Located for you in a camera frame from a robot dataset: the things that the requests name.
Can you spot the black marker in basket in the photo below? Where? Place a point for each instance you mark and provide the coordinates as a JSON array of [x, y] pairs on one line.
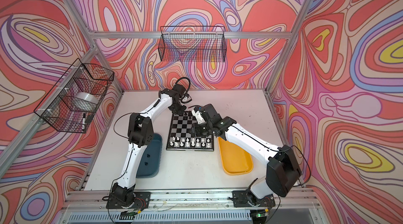
[[83, 125]]

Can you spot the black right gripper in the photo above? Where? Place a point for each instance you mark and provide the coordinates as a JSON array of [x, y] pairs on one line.
[[195, 131]]

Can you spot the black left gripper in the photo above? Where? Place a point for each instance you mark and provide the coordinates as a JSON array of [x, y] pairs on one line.
[[181, 112]]

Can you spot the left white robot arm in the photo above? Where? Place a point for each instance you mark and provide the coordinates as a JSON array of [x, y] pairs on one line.
[[140, 135]]

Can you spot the silver tape roll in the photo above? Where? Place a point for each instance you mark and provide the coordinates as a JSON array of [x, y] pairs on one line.
[[87, 97]]

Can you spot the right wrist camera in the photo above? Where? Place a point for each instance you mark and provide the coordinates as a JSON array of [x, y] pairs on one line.
[[197, 114]]

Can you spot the black wire basket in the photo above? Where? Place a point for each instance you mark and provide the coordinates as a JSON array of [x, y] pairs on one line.
[[64, 112], [192, 43]]

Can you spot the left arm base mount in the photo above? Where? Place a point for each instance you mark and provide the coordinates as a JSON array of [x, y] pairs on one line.
[[131, 200]]

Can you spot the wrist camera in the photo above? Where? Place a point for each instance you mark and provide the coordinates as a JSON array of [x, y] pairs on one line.
[[197, 114], [186, 99]]

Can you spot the yellow plastic tray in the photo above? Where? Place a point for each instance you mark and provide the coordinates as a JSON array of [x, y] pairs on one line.
[[235, 160]]

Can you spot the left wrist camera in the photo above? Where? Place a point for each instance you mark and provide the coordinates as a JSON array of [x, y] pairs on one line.
[[186, 99]]

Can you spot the teal plastic tray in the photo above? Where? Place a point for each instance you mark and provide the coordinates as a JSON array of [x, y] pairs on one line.
[[150, 161]]

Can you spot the black white chess board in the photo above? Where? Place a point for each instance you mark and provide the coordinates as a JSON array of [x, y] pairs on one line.
[[181, 137]]

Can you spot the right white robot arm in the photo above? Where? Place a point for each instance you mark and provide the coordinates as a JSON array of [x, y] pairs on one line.
[[282, 167]]

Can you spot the black wire basket left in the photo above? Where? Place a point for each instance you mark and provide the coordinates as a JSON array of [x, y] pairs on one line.
[[64, 112]]

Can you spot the black wire basket back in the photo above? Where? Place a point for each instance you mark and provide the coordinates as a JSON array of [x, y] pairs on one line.
[[192, 43]]

